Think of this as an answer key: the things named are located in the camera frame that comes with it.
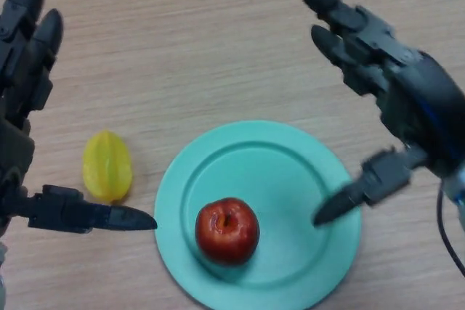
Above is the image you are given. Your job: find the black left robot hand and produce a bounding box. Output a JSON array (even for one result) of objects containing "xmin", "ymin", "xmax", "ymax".
[{"xmin": 0, "ymin": 0, "xmax": 158, "ymax": 242}]

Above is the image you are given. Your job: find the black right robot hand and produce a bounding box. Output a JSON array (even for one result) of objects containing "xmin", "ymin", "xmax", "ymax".
[{"xmin": 302, "ymin": 0, "xmax": 465, "ymax": 227}]

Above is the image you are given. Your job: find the red apple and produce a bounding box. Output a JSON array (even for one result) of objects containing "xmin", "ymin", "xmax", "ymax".
[{"xmin": 195, "ymin": 197, "xmax": 261, "ymax": 266}]

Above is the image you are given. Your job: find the green round plate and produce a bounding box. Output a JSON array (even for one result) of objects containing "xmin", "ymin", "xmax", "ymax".
[{"xmin": 154, "ymin": 119, "xmax": 363, "ymax": 310}]

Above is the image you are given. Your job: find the yellow starfruit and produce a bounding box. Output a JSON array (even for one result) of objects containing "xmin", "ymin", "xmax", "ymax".
[{"xmin": 82, "ymin": 128, "xmax": 133, "ymax": 205}]

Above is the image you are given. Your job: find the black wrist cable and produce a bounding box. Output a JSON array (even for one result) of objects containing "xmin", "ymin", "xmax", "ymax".
[{"xmin": 437, "ymin": 182, "xmax": 465, "ymax": 279}]

